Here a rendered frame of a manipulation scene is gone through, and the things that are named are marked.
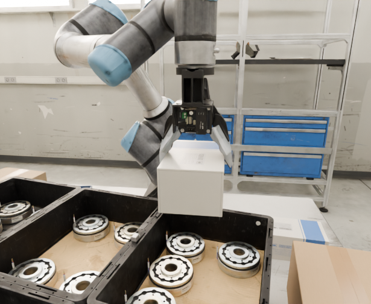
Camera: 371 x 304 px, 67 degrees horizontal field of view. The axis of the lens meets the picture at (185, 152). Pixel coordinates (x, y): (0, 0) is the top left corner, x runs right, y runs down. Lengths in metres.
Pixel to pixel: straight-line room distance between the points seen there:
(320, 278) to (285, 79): 2.87
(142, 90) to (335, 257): 0.77
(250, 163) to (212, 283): 2.04
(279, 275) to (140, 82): 0.77
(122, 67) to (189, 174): 0.23
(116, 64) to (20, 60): 3.69
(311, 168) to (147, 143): 1.97
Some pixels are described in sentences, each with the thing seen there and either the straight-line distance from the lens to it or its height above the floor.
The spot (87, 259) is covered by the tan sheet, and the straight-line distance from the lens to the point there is 0.82.
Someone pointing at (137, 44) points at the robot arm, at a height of 1.35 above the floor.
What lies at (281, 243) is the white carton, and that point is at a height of 0.76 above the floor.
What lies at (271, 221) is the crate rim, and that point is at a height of 0.93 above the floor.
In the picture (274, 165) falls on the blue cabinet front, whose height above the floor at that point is 0.42.
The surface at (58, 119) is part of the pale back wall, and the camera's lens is 4.04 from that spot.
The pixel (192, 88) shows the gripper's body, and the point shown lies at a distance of 0.50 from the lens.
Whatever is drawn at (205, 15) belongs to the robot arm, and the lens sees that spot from 0.52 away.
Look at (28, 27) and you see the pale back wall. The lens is 4.13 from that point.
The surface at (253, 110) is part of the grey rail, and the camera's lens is 2.54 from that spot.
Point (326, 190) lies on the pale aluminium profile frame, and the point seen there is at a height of 0.21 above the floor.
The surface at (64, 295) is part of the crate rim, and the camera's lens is 0.59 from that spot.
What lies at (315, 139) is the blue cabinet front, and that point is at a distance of 2.72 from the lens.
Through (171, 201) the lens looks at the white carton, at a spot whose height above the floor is 1.07.
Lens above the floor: 1.32
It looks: 17 degrees down
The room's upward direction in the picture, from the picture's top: straight up
